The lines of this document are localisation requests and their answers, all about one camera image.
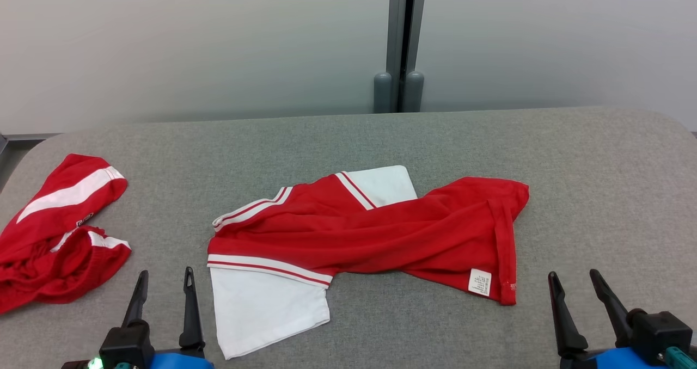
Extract red white basketball jersey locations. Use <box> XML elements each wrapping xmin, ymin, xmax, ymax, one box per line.
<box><xmin>207</xmin><ymin>165</ymin><xmax>530</xmax><ymax>360</ymax></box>

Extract grey partition post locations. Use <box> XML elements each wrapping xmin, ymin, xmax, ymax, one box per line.
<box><xmin>386</xmin><ymin>0</ymin><xmax>428</xmax><ymax>113</ymax></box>

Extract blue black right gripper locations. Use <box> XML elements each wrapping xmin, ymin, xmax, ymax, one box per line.
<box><xmin>548</xmin><ymin>269</ymin><xmax>671</xmax><ymax>369</ymax></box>

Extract red white basketball shorts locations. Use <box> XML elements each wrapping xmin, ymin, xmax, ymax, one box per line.
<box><xmin>0</xmin><ymin>153</ymin><xmax>132</xmax><ymax>314</ymax></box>

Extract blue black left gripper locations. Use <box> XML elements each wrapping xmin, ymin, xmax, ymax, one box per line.
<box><xmin>61</xmin><ymin>266</ymin><xmax>214</xmax><ymax>369</ymax></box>

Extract black right cable teal plug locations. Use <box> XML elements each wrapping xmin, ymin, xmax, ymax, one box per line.
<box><xmin>664</xmin><ymin>346</ymin><xmax>697</xmax><ymax>369</ymax></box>

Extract grey cylinder bumper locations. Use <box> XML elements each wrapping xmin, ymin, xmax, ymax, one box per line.
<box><xmin>403</xmin><ymin>71</ymin><xmax>425</xmax><ymax>113</ymax></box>
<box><xmin>374</xmin><ymin>72</ymin><xmax>393</xmax><ymax>113</ymax></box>

